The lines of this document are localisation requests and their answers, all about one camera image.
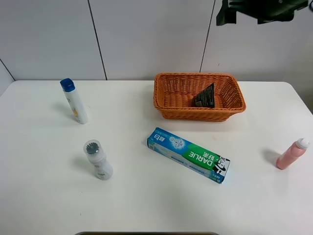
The pink bottle white cap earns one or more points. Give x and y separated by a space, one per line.
296 150

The white shampoo bottle blue cap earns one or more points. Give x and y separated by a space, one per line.
74 100

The dark triangular snack packet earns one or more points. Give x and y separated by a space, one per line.
205 98

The orange wicker basket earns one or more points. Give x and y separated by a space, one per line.
174 93

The dark green plant leaves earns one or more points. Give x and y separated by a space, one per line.
265 11

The white bottle with brush cap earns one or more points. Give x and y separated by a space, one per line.
98 158

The Darlie toothpaste box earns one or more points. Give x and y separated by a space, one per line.
188 154

